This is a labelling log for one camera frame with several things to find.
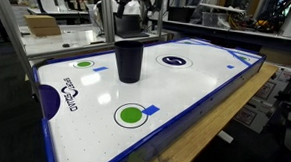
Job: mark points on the thin aluminium frame post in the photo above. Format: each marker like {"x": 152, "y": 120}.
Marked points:
{"x": 160, "y": 25}

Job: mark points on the clear storage bin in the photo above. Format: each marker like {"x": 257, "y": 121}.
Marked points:
{"x": 215, "y": 20}

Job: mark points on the white side table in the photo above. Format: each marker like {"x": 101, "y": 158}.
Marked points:
{"x": 81, "y": 37}

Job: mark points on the black plastic cup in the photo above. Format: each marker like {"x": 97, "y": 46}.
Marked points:
{"x": 128, "y": 61}

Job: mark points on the black equipment rack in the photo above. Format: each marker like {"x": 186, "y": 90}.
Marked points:
{"x": 290, "y": 112}

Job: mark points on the white air hockey table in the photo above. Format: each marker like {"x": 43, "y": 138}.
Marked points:
{"x": 185, "y": 86}

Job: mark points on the small black mouse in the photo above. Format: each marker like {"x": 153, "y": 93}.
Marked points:
{"x": 66, "y": 45}

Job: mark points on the long blue tape strip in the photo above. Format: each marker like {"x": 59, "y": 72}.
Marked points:
{"x": 237, "y": 56}
{"x": 207, "y": 45}

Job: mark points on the black monitor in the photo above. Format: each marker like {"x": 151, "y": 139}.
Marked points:
{"x": 135, "y": 25}

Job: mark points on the black storage bin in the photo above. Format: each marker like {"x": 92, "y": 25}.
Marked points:
{"x": 181, "y": 14}

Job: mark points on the slanted aluminium frame post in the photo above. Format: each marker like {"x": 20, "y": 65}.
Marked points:
{"x": 11, "y": 27}

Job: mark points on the long grey workbench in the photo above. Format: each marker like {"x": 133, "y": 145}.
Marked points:
{"x": 241, "y": 33}

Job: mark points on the brown cardboard box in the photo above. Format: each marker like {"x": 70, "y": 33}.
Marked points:
{"x": 46, "y": 31}
{"x": 40, "y": 20}

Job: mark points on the small white block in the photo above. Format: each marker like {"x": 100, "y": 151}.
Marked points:
{"x": 225, "y": 136}

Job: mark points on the small blue tape piece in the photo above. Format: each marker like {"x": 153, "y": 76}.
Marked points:
{"x": 230, "y": 66}
{"x": 150, "y": 110}
{"x": 100, "y": 69}

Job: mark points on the upright aluminium frame post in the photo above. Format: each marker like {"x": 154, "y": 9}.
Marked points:
{"x": 108, "y": 15}

